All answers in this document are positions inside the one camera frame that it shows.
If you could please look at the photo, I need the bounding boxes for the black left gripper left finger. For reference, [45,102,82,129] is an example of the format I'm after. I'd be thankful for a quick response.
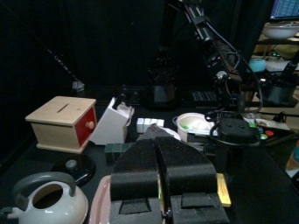
[109,137,161,224]

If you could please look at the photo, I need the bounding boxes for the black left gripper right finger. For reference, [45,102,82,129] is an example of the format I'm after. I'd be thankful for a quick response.
[155,136,231,224]

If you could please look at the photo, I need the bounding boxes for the dark green nori block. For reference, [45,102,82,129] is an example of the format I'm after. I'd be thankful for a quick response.
[102,142,136,164]

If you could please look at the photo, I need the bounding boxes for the yellow egg block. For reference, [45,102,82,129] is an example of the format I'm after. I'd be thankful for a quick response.
[215,172,233,208]

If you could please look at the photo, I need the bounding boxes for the white toy knife block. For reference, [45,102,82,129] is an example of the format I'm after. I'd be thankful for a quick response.
[88,96,136,146]

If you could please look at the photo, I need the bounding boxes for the pan with toy food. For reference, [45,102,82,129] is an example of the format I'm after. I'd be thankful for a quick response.
[244,115,292,142]

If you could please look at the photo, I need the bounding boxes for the white pot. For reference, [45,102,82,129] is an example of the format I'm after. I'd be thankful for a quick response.
[172,112,216,144]

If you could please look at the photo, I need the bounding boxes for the pink tray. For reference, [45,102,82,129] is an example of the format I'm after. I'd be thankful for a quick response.
[88,174,115,224]

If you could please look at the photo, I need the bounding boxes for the black round lid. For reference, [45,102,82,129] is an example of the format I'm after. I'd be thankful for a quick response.
[50,153,97,188]

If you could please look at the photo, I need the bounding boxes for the grey white toy piece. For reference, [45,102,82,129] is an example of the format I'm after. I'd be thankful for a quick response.
[136,123,183,143]

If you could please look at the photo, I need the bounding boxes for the teal cup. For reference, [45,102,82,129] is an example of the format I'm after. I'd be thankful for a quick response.
[247,58,267,74]

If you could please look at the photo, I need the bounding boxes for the wooden box with red drawer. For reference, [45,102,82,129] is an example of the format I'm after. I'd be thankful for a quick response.
[24,95,98,155]

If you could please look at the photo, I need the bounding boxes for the white bowl on shelf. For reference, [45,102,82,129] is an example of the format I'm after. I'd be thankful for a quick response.
[261,22,299,41]

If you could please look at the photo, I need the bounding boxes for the computer monitor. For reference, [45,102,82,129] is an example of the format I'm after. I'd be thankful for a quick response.
[269,0,299,21]

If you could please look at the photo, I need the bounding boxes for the white kettle with grey handle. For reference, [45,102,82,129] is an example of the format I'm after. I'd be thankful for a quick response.
[0,171,89,224]

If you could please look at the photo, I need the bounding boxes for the grey frame corner bracket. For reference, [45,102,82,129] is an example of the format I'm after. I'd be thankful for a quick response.
[70,80,85,94]

